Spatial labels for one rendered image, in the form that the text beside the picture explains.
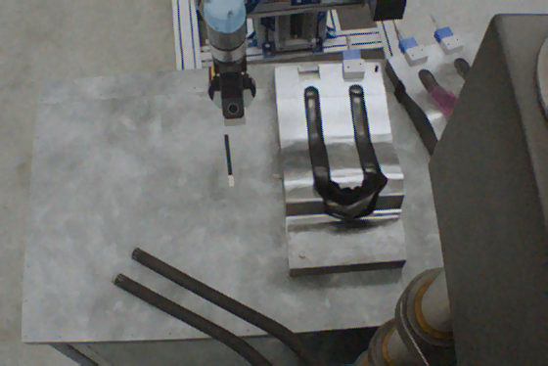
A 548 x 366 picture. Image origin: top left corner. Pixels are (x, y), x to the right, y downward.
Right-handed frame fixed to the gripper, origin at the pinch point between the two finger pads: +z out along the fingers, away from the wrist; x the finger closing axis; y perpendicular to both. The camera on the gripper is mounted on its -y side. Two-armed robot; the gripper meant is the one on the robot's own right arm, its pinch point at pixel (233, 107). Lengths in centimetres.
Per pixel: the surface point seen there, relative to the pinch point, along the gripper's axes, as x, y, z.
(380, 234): -30.6, -29.1, 9.0
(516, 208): -18, -67, -102
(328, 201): -19.6, -21.1, 7.1
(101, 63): 57, 82, 95
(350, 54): -28.9, 16.1, 4.7
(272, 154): -8.3, -4.8, 15.0
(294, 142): -13.2, -6.4, 6.5
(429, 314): -22, -64, -62
